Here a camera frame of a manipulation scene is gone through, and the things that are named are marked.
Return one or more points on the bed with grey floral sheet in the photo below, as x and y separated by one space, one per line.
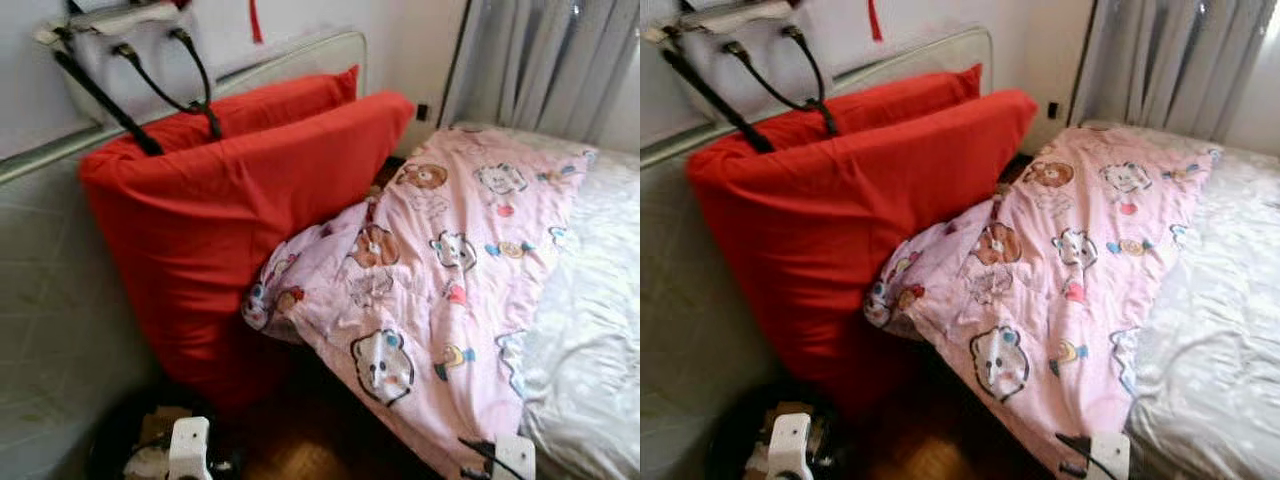
590 330
1210 330

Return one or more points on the large red mattress cushion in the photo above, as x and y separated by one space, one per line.
200 220
820 220

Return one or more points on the pink cartoon bear blanket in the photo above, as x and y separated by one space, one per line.
440 260
1060 260

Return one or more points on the black waste bin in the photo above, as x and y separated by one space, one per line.
725 450
110 450

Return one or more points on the brown cardboard pieces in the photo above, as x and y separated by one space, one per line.
790 410
160 420

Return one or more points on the white crumpled tissue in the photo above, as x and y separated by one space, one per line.
758 462
145 465

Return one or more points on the thin red cushion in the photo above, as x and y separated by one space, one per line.
280 100
900 98

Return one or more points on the red hanging tassel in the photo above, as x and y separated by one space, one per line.
255 20
875 20

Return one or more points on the white quilted mattress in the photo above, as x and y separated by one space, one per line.
50 300

